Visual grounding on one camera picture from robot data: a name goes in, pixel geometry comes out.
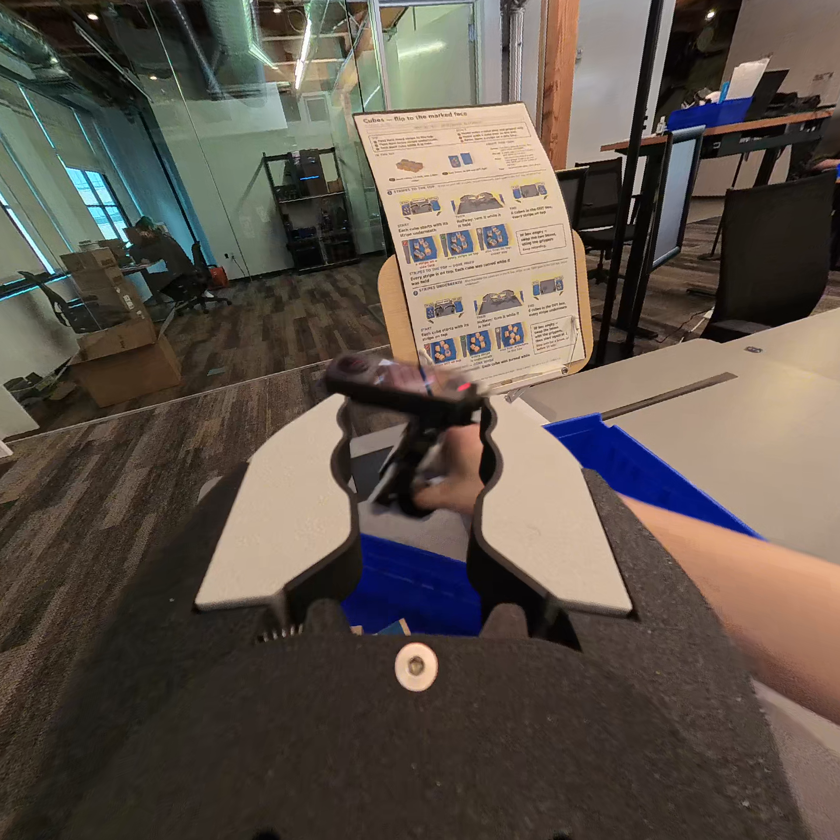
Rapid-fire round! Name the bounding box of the black shelf rack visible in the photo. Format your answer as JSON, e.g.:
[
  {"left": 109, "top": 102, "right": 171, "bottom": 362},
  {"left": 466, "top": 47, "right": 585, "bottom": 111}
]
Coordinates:
[{"left": 262, "top": 147, "right": 360, "bottom": 275}]

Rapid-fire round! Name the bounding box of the black office chair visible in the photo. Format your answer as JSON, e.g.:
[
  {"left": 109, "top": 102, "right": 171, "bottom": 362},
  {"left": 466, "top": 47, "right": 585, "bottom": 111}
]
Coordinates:
[
  {"left": 176, "top": 241, "right": 232, "bottom": 315},
  {"left": 18, "top": 269, "right": 101, "bottom": 334},
  {"left": 701, "top": 169, "right": 839, "bottom": 343},
  {"left": 574, "top": 157, "right": 636, "bottom": 284}
]

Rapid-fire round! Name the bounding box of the person's right forearm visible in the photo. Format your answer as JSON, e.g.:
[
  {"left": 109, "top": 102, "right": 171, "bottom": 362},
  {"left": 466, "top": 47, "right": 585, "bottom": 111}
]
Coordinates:
[{"left": 617, "top": 495, "right": 840, "bottom": 710}]

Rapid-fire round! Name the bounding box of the large open cardboard box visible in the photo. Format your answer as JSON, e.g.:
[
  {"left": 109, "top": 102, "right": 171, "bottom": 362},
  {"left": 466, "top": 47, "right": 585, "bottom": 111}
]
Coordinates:
[{"left": 69, "top": 318, "right": 182, "bottom": 409}]

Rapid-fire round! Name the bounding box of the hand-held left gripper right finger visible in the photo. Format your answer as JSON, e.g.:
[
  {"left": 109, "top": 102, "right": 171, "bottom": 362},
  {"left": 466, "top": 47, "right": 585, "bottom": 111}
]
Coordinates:
[{"left": 466, "top": 395, "right": 634, "bottom": 641}]

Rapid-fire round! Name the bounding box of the wooden post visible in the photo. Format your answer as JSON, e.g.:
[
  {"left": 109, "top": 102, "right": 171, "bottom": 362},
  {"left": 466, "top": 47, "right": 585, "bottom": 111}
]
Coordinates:
[{"left": 541, "top": 0, "right": 581, "bottom": 172}]

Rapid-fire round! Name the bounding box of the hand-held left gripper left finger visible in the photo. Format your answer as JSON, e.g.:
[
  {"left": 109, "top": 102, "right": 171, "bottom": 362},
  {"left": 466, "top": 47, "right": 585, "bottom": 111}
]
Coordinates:
[{"left": 195, "top": 395, "right": 363, "bottom": 641}]

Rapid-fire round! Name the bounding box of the wooden-top desk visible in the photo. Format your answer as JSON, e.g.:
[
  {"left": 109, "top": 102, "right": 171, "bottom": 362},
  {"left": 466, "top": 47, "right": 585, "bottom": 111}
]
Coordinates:
[{"left": 600, "top": 108, "right": 834, "bottom": 198}]

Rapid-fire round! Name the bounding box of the black laptop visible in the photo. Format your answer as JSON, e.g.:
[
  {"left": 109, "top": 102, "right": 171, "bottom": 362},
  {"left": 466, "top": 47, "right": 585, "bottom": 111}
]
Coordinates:
[{"left": 745, "top": 69, "right": 790, "bottom": 120}]

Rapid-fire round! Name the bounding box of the ceiling tube light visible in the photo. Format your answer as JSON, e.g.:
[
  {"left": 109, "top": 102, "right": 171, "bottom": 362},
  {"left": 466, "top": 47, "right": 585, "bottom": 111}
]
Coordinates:
[{"left": 294, "top": 16, "right": 314, "bottom": 91}]

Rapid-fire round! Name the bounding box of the person's right hand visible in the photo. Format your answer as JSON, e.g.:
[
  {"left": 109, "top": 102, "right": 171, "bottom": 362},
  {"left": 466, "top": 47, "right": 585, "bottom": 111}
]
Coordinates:
[{"left": 413, "top": 425, "right": 487, "bottom": 517}]

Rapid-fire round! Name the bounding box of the printed instruction sheet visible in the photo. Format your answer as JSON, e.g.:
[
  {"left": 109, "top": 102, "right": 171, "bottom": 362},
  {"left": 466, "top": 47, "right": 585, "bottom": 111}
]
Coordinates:
[{"left": 353, "top": 101, "right": 587, "bottom": 388}]

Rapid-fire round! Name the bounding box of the tall cardboard box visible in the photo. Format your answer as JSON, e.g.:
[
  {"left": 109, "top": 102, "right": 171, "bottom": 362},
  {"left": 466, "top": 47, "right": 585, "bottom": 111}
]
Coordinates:
[{"left": 59, "top": 246, "right": 151, "bottom": 329}]

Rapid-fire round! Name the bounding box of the frosted glass door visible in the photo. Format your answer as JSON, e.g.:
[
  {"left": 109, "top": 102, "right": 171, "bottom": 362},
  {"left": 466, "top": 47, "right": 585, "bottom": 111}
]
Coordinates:
[{"left": 377, "top": 0, "right": 480, "bottom": 114}]

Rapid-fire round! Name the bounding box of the grey panel on stand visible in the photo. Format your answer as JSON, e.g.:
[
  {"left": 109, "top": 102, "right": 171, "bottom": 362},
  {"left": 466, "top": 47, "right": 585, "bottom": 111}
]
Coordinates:
[{"left": 646, "top": 125, "right": 707, "bottom": 271}]

